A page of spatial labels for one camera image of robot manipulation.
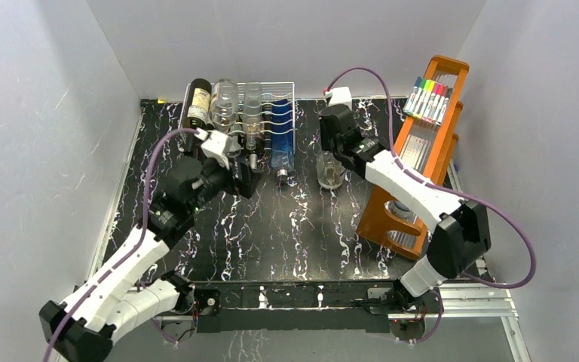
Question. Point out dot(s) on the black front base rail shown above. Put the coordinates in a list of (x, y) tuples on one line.
[(306, 305)]

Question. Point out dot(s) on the blue square glass bottle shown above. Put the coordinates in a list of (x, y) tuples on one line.
[(282, 144)]

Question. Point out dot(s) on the brown lower rack bottle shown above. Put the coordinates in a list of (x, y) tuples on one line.
[(253, 162)]

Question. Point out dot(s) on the clear labelled glass bottle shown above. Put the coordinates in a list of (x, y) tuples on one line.
[(330, 171)]

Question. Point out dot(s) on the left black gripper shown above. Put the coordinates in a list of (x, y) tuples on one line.
[(245, 185)]

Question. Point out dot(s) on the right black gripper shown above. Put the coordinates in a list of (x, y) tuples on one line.
[(323, 140)]

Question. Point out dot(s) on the aluminium frame rail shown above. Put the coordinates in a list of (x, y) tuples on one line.
[(483, 299)]

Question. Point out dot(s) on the orange wooden rack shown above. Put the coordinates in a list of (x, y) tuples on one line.
[(426, 147)]

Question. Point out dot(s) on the clear round glass bottle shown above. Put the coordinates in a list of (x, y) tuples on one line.
[(224, 104)]

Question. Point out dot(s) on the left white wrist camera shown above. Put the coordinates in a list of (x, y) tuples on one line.
[(217, 145)]

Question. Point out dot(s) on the clear ribbed glass bottle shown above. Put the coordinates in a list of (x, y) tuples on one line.
[(252, 118)]

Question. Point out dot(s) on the dark wine bottle gold cap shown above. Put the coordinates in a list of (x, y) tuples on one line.
[(195, 113)]

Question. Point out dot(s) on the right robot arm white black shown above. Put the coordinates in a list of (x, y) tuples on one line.
[(459, 228)]

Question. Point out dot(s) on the white wire wine rack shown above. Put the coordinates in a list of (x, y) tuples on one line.
[(271, 91)]

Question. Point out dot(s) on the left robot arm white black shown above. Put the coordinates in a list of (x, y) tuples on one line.
[(87, 323)]

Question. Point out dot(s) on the pack of coloured markers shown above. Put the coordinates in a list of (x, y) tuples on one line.
[(428, 101)]

